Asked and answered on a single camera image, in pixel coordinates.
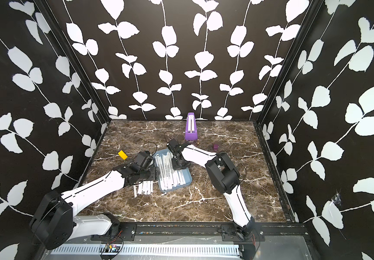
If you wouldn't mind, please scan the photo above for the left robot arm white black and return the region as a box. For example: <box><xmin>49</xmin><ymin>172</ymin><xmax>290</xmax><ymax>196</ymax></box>
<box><xmin>29</xmin><ymin>151</ymin><xmax>158</xmax><ymax>250</ymax></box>

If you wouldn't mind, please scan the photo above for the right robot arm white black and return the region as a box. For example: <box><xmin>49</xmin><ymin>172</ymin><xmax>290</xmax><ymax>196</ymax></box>
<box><xmin>167</xmin><ymin>139</ymin><xmax>255</xmax><ymax>240</ymax></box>

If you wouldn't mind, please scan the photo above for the blue storage box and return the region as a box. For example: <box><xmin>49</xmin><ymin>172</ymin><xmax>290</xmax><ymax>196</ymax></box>
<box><xmin>153</xmin><ymin>149</ymin><xmax>192</xmax><ymax>193</ymax></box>

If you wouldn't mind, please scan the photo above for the left pile white straw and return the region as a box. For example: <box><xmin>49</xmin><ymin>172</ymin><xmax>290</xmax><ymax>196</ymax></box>
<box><xmin>133</xmin><ymin>181</ymin><xmax>153</xmax><ymax>198</ymax></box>

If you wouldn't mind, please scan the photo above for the yellow block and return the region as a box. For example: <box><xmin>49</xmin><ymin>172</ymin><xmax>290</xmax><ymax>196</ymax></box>
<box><xmin>118</xmin><ymin>151</ymin><xmax>128</xmax><ymax>160</ymax></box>

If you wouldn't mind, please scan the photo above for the purple metronome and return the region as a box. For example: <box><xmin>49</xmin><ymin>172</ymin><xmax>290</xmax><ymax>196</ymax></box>
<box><xmin>184</xmin><ymin>112</ymin><xmax>198</xmax><ymax>141</ymax></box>

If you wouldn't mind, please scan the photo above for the small electronics board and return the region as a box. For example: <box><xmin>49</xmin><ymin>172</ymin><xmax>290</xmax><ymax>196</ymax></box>
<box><xmin>100</xmin><ymin>244</ymin><xmax>122</xmax><ymax>255</ymax></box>

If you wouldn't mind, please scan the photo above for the black mounting rail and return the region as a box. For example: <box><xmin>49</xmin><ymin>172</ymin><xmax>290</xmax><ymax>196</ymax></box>
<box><xmin>45</xmin><ymin>221</ymin><xmax>309</xmax><ymax>243</ymax></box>

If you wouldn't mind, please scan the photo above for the white perforated cable duct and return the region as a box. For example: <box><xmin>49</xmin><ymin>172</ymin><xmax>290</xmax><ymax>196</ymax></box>
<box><xmin>50</xmin><ymin>244</ymin><xmax>241</xmax><ymax>257</ymax></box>

